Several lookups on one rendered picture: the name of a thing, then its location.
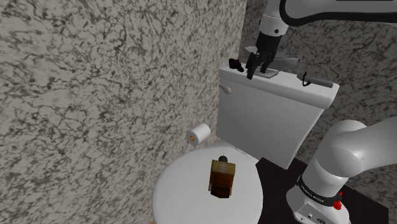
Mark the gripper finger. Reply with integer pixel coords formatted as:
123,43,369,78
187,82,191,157
246,52,260,80
259,57,274,74

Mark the grey flat plate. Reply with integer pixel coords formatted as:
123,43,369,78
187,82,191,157
256,68,279,79

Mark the small black object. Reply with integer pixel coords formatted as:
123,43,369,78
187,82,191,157
228,57,245,73

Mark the grey shallow bowl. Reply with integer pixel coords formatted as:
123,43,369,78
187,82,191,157
243,46,302,71

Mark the grey cylinder with black loop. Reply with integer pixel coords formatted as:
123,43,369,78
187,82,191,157
296,71,335,89

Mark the white toilet paper roll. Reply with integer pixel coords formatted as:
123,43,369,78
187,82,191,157
185,122,212,147

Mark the brown square bottle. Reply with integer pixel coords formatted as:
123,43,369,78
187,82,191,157
207,155,237,199

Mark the dark robot stand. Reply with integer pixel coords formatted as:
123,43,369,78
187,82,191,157
255,157,390,224

